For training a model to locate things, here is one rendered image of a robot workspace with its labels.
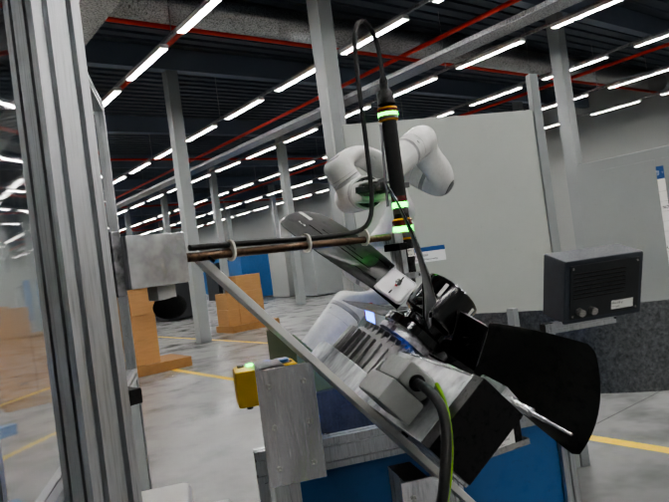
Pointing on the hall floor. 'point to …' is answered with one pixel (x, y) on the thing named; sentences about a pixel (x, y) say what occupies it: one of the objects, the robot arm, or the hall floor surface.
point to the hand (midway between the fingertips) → (390, 184)
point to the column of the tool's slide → (72, 251)
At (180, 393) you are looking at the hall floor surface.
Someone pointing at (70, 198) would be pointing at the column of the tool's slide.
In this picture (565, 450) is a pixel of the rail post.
